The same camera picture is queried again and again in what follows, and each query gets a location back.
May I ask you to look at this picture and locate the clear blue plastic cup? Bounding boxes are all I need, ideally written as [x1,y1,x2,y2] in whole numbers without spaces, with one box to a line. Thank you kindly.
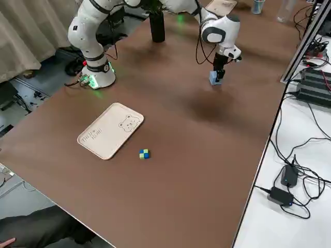
[251,0,265,14]

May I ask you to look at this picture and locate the black power adapter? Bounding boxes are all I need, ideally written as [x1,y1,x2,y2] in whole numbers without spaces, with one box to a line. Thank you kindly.
[280,164,300,189]
[267,186,295,207]

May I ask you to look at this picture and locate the blue foam block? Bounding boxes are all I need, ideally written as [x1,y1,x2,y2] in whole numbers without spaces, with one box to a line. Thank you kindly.
[208,70,223,86]

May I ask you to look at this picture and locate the black tall vase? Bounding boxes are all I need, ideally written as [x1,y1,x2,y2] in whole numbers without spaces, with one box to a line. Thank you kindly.
[149,10,166,43]

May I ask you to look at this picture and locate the white tray with rabbit print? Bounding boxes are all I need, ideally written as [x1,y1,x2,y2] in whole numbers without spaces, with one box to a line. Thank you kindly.
[206,0,238,16]

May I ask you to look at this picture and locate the person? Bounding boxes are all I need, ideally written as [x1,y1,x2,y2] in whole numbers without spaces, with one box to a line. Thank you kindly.
[0,205,106,248]

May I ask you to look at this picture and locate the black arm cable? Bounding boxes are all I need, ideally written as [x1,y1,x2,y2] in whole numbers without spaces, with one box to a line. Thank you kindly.
[195,7,221,65]

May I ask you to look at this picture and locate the small blue green checkered cube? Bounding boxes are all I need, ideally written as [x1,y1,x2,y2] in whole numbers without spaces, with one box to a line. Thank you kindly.
[139,148,152,161]

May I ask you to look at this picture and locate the beige curtain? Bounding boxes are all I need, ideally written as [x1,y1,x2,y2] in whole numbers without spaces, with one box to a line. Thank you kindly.
[0,0,78,84]

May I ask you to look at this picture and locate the black ribbed electronics box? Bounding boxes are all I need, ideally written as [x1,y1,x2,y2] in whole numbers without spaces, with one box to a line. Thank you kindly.
[295,67,331,109]

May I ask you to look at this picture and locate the aluminium table edge rail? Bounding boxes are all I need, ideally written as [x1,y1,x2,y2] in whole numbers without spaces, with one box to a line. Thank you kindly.
[280,0,327,84]

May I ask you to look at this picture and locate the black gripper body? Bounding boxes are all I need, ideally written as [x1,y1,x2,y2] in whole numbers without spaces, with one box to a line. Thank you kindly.
[213,52,230,71]

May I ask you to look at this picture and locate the cream tray with bear print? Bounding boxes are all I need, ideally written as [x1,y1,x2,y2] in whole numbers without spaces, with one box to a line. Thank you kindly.
[76,102,145,161]

